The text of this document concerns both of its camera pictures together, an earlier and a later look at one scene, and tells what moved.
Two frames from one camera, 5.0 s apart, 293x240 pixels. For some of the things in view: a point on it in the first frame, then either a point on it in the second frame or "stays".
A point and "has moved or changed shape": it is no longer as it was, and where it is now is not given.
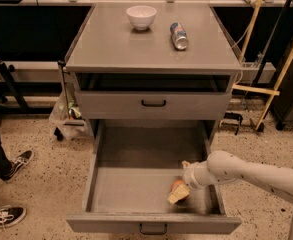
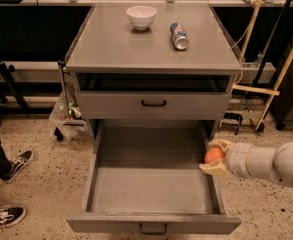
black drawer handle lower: x=165 y=227 stays
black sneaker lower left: x=4 y=216 stays
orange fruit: x=175 y=184 has moved or changed shape
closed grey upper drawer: x=153 y=104 stays
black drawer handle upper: x=153 y=105 stays
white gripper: x=190 y=174 to x=236 y=159
